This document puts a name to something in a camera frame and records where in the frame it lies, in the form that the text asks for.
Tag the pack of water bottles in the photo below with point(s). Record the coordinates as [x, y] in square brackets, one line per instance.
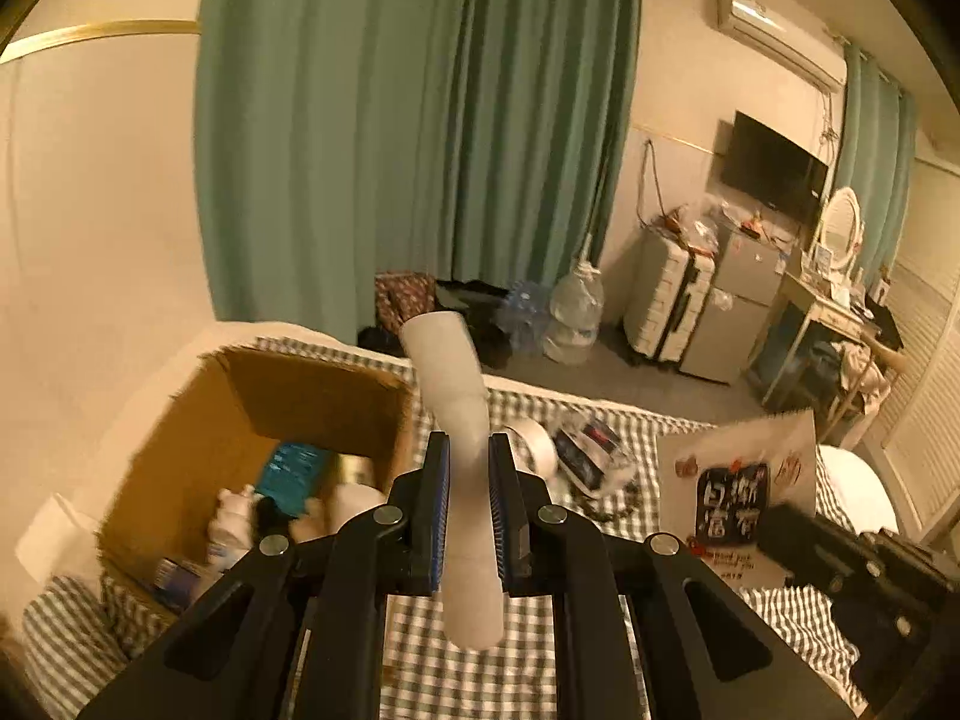
[525, 319]

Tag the brown cardboard box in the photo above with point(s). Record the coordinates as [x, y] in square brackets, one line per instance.
[315, 397]

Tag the white louvred wardrobe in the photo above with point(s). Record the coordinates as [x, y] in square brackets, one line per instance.
[922, 390]

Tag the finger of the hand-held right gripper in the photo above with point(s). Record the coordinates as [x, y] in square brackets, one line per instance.
[817, 544]

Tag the large clear water jug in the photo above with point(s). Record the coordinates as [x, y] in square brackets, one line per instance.
[574, 315]

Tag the white bottle blue label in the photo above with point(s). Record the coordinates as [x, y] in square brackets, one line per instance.
[229, 529]

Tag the oval white mirror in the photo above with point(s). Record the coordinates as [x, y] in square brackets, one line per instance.
[840, 225]

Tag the teal blue packet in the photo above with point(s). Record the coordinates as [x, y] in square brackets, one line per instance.
[289, 476]

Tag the beige draped cloth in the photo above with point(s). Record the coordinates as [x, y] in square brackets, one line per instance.
[870, 382]

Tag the wide green curtain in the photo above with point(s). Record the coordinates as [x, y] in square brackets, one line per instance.
[412, 127]

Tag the white pillow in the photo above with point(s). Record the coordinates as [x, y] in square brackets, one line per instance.
[859, 487]

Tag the dark blue snack packet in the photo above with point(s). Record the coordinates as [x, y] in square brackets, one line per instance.
[589, 454]

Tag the white printed card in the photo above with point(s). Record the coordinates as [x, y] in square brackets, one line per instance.
[727, 495]

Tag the white air conditioner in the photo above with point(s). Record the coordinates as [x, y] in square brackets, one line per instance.
[780, 34]

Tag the bent white paper tube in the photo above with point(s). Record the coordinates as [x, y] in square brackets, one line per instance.
[457, 405]

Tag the black television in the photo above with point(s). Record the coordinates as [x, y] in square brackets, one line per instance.
[772, 165]

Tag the checked bed sheet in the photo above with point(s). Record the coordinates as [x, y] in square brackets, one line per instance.
[712, 637]

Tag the patterned fabric bag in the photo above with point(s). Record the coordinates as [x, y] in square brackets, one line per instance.
[405, 304]

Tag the narrow green curtain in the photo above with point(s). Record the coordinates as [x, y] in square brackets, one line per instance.
[874, 157]

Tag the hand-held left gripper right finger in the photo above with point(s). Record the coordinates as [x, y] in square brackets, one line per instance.
[499, 517]

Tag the silver mini fridge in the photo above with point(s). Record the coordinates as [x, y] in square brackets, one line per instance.
[739, 315]

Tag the white dressing desk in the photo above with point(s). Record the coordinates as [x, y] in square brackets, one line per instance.
[821, 311]

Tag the black bag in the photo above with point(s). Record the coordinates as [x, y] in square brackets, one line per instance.
[476, 315]

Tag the white suitcase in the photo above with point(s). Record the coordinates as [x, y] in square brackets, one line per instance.
[664, 300]

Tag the gold can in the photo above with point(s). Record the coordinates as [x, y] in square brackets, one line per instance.
[352, 472]

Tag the blue white small box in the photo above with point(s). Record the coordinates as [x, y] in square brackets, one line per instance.
[184, 581]

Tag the white tape roll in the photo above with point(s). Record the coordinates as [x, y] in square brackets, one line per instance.
[536, 450]

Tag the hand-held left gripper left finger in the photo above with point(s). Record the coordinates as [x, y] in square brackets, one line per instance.
[441, 510]

